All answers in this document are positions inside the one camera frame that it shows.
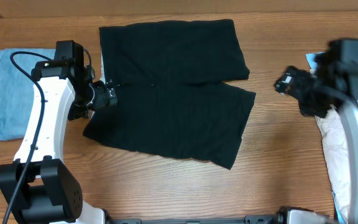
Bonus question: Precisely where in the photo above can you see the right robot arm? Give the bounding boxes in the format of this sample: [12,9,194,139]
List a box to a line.
[274,39,358,223]

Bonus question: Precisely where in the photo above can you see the black shorts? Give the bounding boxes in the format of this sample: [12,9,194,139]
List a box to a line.
[83,19,255,169]

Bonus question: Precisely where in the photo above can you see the folded blue denim jeans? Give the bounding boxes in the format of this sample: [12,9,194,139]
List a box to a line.
[0,48,57,142]

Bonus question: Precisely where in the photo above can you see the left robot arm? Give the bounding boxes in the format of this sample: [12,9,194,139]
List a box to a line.
[0,40,118,223]

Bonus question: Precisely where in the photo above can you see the beige pink trousers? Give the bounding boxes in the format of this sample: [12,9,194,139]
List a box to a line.
[316,102,358,223]

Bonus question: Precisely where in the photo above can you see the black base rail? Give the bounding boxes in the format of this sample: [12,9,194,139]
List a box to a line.
[106,215,278,224]

